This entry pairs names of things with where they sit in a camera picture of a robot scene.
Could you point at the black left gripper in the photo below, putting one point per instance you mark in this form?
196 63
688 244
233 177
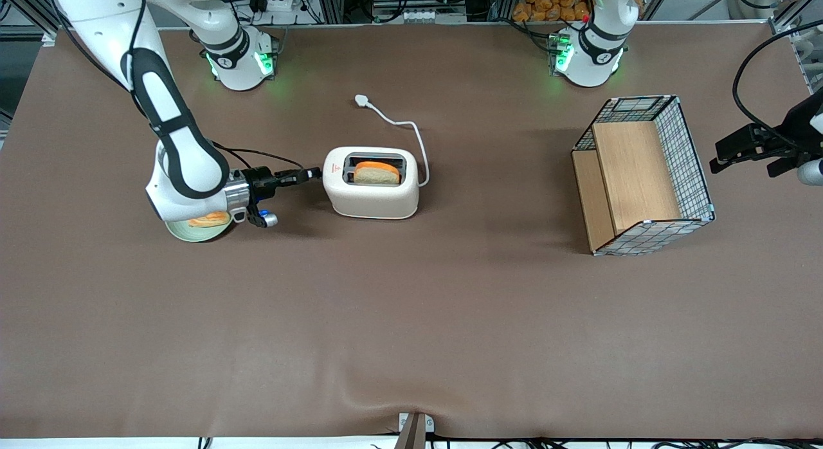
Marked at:
795 132

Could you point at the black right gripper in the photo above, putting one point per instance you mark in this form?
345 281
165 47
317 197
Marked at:
262 180

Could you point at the white two-slot toaster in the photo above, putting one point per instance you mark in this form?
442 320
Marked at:
373 201

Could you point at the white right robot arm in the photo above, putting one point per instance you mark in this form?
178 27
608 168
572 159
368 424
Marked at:
186 166

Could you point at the bread slice with orange crust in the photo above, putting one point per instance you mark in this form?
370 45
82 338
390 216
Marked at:
377 174

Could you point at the triangular orange pastry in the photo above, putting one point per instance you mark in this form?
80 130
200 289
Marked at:
209 220

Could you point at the pale green round plate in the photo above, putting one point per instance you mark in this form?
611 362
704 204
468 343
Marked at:
196 233

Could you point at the white power strip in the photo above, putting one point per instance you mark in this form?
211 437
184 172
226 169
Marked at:
276 2

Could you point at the bag of orange bread rolls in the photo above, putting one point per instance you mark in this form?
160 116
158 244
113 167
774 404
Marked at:
546 4

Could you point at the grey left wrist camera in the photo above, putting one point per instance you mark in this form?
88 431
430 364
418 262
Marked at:
811 172

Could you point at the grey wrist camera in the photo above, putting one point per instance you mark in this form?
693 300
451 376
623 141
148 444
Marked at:
269 220
811 172

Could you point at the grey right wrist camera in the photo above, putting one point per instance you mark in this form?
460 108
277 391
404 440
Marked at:
269 220

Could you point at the aluminium frame post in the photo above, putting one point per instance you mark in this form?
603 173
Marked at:
331 2
501 2

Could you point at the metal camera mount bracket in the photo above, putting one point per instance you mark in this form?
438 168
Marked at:
415 430

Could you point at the aluminium frame strut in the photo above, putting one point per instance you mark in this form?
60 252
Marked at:
26 8

